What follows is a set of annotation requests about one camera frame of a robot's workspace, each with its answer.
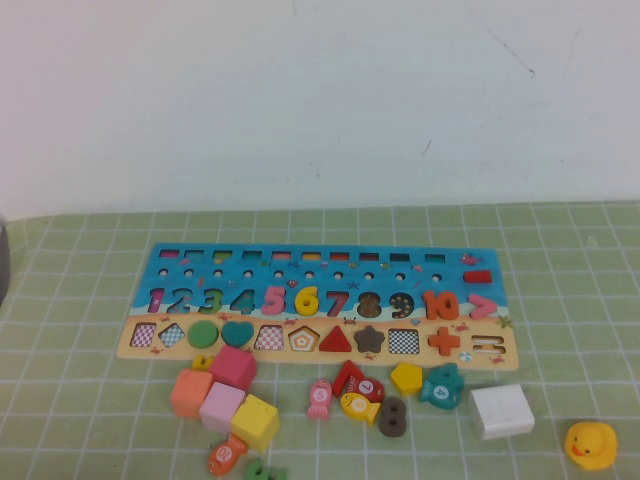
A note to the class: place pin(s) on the yellow number six piece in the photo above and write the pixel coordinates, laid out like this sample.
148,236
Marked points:
298,304

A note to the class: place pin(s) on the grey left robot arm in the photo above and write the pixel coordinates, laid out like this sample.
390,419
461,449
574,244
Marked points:
4,260

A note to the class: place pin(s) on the wooden number shape puzzle board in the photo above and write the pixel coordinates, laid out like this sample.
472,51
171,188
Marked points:
325,277

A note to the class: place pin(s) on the pink number five piece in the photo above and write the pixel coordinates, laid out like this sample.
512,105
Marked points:
272,298

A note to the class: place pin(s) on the red triangle piece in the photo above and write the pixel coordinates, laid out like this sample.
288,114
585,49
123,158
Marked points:
339,342

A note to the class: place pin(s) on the brown star piece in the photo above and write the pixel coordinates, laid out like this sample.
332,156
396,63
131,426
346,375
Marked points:
370,340

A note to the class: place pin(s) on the teal heart piece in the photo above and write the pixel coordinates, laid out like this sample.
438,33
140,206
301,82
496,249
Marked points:
238,332

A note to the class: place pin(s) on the orange number ten piece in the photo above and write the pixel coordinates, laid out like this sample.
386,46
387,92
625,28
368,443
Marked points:
431,305

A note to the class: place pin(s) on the red number seven piece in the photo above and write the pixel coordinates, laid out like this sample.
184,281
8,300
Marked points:
342,377

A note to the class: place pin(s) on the green circle piece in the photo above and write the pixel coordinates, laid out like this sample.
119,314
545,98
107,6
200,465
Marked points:
204,334

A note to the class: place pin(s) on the orange plus sign piece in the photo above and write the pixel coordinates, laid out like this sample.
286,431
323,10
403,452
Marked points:
445,341

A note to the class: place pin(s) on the yellow pentagon piece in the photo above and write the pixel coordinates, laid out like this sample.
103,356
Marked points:
406,377

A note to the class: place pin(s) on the red rectangle piece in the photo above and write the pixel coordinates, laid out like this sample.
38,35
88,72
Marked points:
478,276

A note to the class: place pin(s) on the yellow fish piece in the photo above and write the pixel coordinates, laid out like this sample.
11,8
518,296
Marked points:
357,406

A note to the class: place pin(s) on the small yellow wooden piece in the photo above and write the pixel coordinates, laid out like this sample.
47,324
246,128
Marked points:
200,365

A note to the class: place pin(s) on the pink greater-than sign piece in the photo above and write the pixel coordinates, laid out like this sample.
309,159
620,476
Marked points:
487,306

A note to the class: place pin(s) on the teal number four piece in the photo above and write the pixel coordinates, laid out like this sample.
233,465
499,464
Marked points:
450,372

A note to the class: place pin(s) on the brown number eight piece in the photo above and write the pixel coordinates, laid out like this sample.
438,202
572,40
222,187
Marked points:
392,418

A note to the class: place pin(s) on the green number piece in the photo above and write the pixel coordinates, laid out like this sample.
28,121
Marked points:
250,472

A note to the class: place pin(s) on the red fish numbered seven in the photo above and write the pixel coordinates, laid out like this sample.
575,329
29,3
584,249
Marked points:
367,386

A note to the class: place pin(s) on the red wooden cube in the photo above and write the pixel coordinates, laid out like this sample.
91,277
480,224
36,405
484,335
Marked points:
232,367

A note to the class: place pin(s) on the pink fish numbered five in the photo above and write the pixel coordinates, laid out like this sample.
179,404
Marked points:
318,397

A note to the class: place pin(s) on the yellow wooden cube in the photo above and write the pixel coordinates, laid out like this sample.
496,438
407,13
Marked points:
255,422

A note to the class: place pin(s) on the teal fish numbered four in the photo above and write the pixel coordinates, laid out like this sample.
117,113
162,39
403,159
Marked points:
440,392

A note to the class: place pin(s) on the pink wooden cube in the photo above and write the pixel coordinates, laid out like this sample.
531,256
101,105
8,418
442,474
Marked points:
222,407

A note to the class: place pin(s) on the orange wooden cube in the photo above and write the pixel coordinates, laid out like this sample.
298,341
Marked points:
192,392

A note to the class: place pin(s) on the orange fish numbered ten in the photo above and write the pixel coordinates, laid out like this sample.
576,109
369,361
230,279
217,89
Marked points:
222,454

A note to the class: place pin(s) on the white rectangular block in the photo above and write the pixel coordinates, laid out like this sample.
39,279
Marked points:
500,412

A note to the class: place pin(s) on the green checked tablecloth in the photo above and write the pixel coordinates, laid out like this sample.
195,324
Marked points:
75,350

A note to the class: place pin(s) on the yellow rubber duck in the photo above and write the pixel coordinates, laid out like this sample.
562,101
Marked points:
590,440

